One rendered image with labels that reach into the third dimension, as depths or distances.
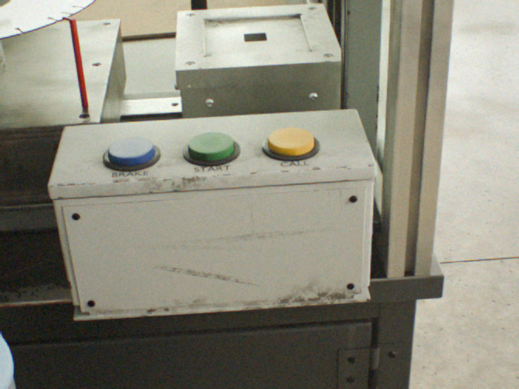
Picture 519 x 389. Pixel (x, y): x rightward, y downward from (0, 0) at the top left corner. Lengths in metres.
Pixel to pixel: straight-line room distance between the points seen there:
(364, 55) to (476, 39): 2.60
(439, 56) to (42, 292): 0.44
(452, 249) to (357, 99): 1.36
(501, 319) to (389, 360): 1.07
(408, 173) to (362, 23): 0.15
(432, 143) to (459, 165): 1.77
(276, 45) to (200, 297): 0.32
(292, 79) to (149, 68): 0.43
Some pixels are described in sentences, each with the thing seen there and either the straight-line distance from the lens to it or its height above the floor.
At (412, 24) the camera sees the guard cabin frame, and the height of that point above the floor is 1.01.
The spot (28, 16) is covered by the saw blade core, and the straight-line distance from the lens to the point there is 0.98.
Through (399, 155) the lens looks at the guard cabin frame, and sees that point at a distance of 0.78.
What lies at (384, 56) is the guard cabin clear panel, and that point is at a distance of 0.91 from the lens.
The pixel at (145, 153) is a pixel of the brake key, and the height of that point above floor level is 0.91.
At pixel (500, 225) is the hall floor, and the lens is 2.31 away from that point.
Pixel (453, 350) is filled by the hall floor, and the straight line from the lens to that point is 1.91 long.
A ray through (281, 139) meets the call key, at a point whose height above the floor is 0.91.
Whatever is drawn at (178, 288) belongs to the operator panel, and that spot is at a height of 0.78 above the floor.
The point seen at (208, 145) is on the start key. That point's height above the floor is 0.91.
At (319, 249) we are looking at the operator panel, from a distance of 0.78.
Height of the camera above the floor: 1.27
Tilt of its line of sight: 32 degrees down
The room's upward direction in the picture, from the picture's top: 2 degrees counter-clockwise
